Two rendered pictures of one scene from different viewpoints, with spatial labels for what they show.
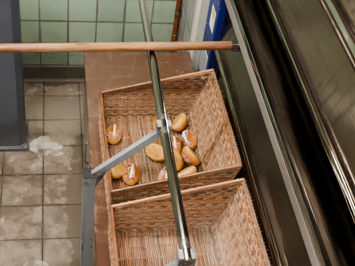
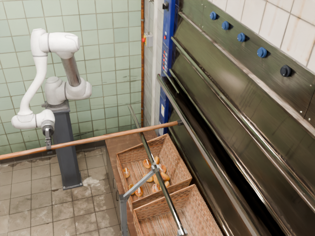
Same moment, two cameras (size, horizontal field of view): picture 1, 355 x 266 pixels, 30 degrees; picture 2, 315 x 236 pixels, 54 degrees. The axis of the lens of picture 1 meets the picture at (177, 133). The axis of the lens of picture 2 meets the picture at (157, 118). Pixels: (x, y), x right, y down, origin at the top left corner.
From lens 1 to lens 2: 0.17 m
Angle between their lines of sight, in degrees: 8
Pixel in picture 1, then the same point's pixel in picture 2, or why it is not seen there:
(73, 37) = (95, 127)
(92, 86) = (110, 151)
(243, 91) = (185, 142)
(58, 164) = (98, 190)
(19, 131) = (77, 177)
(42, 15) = (79, 120)
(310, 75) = (222, 134)
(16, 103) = (74, 165)
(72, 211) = (109, 212)
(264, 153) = (202, 171)
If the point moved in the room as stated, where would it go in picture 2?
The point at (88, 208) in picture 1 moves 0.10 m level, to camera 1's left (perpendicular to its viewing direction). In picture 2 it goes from (123, 213) to (109, 214)
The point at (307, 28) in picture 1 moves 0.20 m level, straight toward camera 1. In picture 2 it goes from (215, 112) to (215, 133)
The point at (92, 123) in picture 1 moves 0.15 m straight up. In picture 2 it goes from (115, 169) to (114, 157)
